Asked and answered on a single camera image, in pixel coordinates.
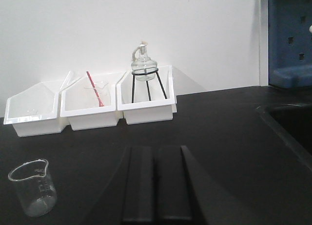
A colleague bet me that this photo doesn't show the black wire tripod stand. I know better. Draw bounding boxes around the black wire tripod stand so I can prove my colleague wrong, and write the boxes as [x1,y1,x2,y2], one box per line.
[131,68,168,103]

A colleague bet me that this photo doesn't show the clear glass beaker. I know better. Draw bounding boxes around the clear glass beaker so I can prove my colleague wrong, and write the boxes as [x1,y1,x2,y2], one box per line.
[8,159,57,217]

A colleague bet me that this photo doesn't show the right white storage bin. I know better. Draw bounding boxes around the right white storage bin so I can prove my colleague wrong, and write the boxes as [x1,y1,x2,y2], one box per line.
[117,65,177,124]

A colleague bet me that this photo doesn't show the middle white storage bin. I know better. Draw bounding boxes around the middle white storage bin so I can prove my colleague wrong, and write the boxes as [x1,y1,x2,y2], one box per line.
[60,71,125,130]

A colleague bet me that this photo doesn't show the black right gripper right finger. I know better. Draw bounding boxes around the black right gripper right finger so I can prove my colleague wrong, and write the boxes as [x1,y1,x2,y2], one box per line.
[156,145,209,225]

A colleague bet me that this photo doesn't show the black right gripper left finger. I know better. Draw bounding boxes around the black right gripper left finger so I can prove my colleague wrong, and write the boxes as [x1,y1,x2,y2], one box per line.
[122,146,155,222]

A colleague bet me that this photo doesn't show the black lab sink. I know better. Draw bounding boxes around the black lab sink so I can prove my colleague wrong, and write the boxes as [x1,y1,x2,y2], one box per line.
[256,103,312,170]

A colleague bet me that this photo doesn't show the glass beaker in bin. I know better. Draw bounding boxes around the glass beaker in bin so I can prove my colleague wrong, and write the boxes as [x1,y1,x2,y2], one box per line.
[83,80,111,107]

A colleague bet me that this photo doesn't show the blue pegboard drying rack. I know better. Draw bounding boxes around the blue pegboard drying rack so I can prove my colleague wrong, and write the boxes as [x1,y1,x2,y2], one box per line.
[267,0,312,89]

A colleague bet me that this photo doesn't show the red stirring rod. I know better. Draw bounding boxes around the red stirring rod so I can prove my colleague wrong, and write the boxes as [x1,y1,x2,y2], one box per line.
[86,71,104,107]

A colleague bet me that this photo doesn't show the white storage bin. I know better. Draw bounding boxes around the white storage bin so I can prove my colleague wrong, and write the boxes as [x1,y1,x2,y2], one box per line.
[3,81,69,137]
[117,65,177,124]
[60,71,125,130]

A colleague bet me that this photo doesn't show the clear glass tubes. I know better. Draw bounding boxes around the clear glass tubes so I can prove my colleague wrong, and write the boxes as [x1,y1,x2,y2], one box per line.
[59,70,75,91]

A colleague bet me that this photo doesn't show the glass alcohol lamp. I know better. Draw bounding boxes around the glass alcohol lamp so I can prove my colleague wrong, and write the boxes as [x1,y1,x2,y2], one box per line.
[131,41,157,82]

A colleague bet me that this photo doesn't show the left white storage bin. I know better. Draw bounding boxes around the left white storage bin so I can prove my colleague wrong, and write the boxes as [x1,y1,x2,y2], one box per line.
[3,81,69,137]

